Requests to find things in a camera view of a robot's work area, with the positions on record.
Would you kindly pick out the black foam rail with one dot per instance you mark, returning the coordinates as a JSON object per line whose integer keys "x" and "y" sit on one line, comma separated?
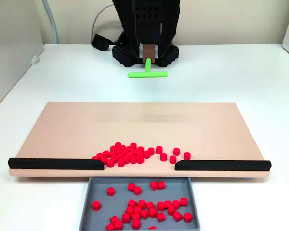
{"x": 219, "y": 165}
{"x": 50, "y": 164}

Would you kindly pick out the grey-white tube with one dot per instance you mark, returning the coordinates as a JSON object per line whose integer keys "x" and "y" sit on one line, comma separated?
{"x": 55, "y": 33}

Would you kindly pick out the beige flat board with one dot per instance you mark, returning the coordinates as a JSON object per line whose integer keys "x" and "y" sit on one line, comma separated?
{"x": 86, "y": 127}

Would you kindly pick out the red cylindrical granule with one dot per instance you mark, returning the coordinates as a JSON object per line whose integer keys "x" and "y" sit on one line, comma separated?
{"x": 152, "y": 227}
{"x": 140, "y": 154}
{"x": 187, "y": 217}
{"x": 96, "y": 205}
{"x": 146, "y": 154}
{"x": 114, "y": 158}
{"x": 129, "y": 210}
{"x": 176, "y": 151}
{"x": 171, "y": 210}
{"x": 154, "y": 185}
{"x": 133, "y": 159}
{"x": 144, "y": 214}
{"x": 112, "y": 153}
{"x": 133, "y": 145}
{"x": 106, "y": 153}
{"x": 113, "y": 148}
{"x": 187, "y": 155}
{"x": 104, "y": 160}
{"x": 153, "y": 212}
{"x": 135, "y": 151}
{"x": 149, "y": 205}
{"x": 160, "y": 206}
{"x": 120, "y": 155}
{"x": 110, "y": 227}
{"x": 163, "y": 157}
{"x": 110, "y": 191}
{"x": 177, "y": 216}
{"x": 141, "y": 204}
{"x": 172, "y": 159}
{"x": 128, "y": 154}
{"x": 140, "y": 149}
{"x": 129, "y": 148}
{"x": 159, "y": 149}
{"x": 118, "y": 151}
{"x": 161, "y": 185}
{"x": 95, "y": 158}
{"x": 137, "y": 190}
{"x": 176, "y": 204}
{"x": 131, "y": 186}
{"x": 117, "y": 145}
{"x": 137, "y": 209}
{"x": 110, "y": 163}
{"x": 123, "y": 151}
{"x": 151, "y": 151}
{"x": 132, "y": 203}
{"x": 183, "y": 201}
{"x": 167, "y": 204}
{"x": 126, "y": 218}
{"x": 135, "y": 224}
{"x": 118, "y": 225}
{"x": 121, "y": 162}
{"x": 122, "y": 147}
{"x": 135, "y": 216}
{"x": 100, "y": 155}
{"x": 114, "y": 219}
{"x": 140, "y": 158}
{"x": 161, "y": 216}
{"x": 126, "y": 159}

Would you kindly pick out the grey tray container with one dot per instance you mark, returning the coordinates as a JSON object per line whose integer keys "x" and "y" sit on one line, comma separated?
{"x": 98, "y": 217}

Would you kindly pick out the white panel foot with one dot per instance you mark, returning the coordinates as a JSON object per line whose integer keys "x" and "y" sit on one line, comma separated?
{"x": 35, "y": 59}

